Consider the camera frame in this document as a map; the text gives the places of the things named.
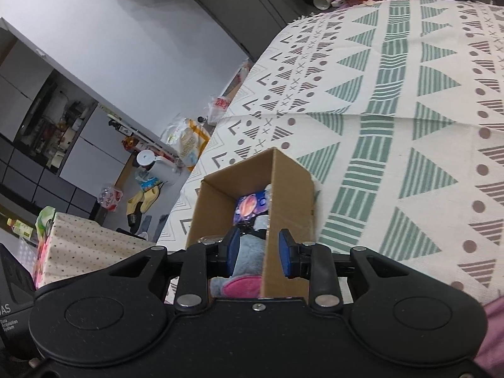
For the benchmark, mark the grey pink plush toy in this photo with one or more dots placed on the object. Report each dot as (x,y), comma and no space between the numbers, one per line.
(245,282)

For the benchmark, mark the white plastic bag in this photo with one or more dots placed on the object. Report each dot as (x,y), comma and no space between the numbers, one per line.
(217,109)

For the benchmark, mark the yellow food bag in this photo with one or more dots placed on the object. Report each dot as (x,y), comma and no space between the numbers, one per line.
(188,139)

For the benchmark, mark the white electric kettle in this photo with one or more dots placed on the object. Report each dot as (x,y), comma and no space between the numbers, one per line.
(158,166)

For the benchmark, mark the blue tissue pack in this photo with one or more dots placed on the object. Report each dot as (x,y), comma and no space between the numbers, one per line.
(248,207)

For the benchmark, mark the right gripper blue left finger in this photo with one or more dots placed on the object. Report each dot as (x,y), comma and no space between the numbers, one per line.
(197,265)

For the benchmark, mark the grey white cabinet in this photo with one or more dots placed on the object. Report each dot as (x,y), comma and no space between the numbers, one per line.
(59,145)

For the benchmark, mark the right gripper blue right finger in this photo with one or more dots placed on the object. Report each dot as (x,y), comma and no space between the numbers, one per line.
(318,265)

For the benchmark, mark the pink bed sheet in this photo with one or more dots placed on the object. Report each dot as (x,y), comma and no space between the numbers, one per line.
(491,354)

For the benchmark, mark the brown cardboard box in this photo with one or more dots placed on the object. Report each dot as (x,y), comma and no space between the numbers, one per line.
(292,209)

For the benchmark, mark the yellow slippers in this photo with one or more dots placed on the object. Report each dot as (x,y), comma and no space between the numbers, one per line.
(142,201)

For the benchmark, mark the patterned fringed blanket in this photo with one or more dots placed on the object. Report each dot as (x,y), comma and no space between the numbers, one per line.
(396,110)

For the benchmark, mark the dotted fabric box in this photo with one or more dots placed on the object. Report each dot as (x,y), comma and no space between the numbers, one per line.
(69,246)

